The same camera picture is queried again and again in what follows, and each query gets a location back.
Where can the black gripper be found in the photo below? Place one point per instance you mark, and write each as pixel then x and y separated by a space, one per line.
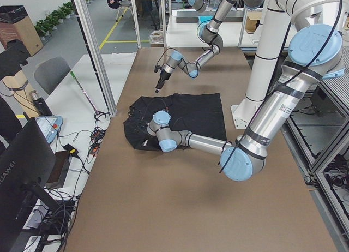
pixel 163 76

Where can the black graphic t-shirt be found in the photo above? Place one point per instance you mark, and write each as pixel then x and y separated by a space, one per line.
pixel 200 114

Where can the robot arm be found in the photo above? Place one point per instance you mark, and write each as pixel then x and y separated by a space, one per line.
pixel 300 44
pixel 207 44

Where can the blue plastic tray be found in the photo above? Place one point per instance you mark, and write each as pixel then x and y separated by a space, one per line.
pixel 203 20

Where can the grey office chair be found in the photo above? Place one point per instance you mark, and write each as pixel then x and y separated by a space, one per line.
pixel 51 72

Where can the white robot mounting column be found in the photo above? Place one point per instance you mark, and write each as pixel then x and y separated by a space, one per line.
pixel 277 15

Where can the blue teach pendant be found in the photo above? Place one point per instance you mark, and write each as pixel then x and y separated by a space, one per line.
pixel 49 126

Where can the black computer monitor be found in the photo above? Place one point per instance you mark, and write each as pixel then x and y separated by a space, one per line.
pixel 26 166

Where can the aluminium frame post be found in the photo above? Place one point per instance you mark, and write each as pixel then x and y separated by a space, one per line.
pixel 88 33

